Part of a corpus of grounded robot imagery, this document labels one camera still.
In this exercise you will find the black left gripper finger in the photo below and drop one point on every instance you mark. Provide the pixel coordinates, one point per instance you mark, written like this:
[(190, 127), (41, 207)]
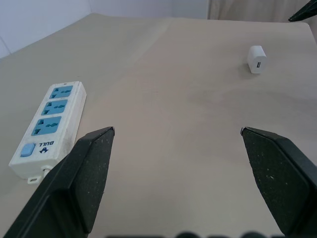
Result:
[(280, 178), (74, 178)]

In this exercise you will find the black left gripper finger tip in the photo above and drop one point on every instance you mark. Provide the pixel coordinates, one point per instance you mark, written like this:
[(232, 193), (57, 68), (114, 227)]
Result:
[(305, 11)]

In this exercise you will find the white blue power strip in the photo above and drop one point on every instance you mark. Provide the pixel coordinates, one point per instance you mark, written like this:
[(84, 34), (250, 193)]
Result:
[(48, 126)]

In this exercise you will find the white USB charger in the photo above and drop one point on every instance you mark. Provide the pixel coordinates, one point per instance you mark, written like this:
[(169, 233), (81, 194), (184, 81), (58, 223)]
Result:
[(257, 60)]

